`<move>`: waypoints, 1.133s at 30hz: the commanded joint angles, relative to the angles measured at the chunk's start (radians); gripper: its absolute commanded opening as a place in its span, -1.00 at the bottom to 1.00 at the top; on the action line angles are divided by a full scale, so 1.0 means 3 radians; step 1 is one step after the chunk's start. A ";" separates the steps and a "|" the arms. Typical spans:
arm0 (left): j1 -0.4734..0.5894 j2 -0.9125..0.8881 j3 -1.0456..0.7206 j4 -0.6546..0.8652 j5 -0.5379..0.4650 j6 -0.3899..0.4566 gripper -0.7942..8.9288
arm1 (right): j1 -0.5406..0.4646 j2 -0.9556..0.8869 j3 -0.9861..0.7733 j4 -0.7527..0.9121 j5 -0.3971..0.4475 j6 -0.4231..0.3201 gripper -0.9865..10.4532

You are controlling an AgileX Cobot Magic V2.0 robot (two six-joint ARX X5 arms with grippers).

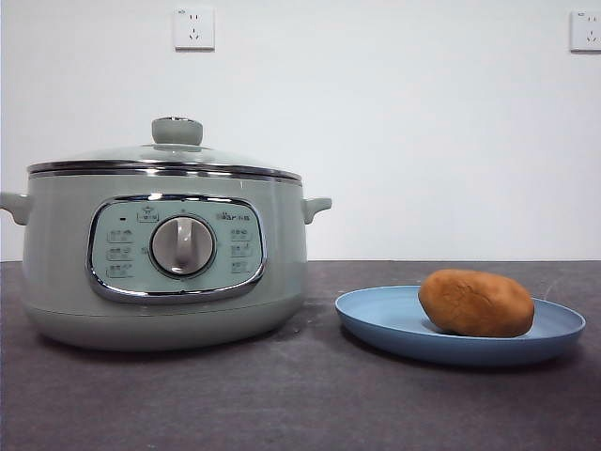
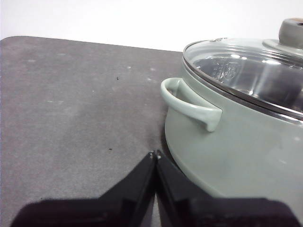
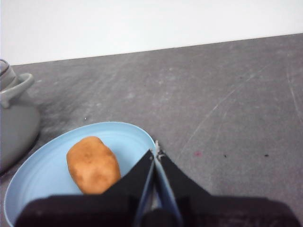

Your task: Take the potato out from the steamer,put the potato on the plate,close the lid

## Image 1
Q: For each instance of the pale green electric steamer pot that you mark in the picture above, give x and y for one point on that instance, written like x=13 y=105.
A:
x=56 y=263

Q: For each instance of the white wall socket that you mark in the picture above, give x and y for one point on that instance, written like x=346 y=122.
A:
x=195 y=28
x=587 y=31

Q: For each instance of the brown potato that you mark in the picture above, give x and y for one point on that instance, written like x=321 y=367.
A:
x=475 y=303

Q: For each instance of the glass lid with green knob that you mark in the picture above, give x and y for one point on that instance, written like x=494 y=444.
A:
x=176 y=131

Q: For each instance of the blue round plate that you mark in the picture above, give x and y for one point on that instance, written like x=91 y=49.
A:
x=380 y=315

